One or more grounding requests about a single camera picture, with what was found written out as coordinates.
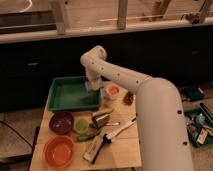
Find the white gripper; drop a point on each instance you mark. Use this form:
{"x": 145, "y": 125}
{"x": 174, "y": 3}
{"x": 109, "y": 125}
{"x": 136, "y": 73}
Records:
{"x": 92, "y": 76}

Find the yellow blue sponge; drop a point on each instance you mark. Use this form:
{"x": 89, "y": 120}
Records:
{"x": 92, "y": 85}

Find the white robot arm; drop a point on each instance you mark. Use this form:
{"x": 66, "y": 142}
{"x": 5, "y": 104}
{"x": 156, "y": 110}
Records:
{"x": 164, "y": 143}

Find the green plastic tray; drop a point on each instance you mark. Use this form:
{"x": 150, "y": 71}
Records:
{"x": 70, "y": 93}

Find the yellow banana toy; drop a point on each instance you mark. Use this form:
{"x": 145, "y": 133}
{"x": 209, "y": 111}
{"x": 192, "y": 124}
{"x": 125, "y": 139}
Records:
{"x": 102, "y": 111}

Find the brown pinecone object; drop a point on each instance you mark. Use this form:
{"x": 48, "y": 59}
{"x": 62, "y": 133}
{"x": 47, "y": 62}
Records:
{"x": 128, "y": 98}

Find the small green cup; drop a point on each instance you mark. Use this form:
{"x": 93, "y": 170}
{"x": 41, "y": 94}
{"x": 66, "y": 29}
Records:
{"x": 81, "y": 126}

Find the purple bowl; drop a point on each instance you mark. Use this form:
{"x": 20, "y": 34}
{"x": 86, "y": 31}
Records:
{"x": 61, "y": 123}

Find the green cucumber toy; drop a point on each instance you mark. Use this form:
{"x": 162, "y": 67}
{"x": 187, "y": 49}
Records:
{"x": 86, "y": 137}

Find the wooden table board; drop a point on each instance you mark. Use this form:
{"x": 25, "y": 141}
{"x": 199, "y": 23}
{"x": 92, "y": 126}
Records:
{"x": 123, "y": 153}

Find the wooden block with black edge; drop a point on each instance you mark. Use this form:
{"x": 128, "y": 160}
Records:
{"x": 91, "y": 152}

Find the orange bowl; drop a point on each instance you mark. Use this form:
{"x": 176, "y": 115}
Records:
{"x": 58, "y": 152}

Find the black device on floor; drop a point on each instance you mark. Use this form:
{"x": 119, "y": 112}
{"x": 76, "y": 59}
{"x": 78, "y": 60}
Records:
{"x": 193, "y": 93}

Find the green bin of items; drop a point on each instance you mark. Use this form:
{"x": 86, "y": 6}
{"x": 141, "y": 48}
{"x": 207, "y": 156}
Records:
{"x": 199, "y": 123}

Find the metal scoop with handle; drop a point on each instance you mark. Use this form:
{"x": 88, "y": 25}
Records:
{"x": 102, "y": 120}

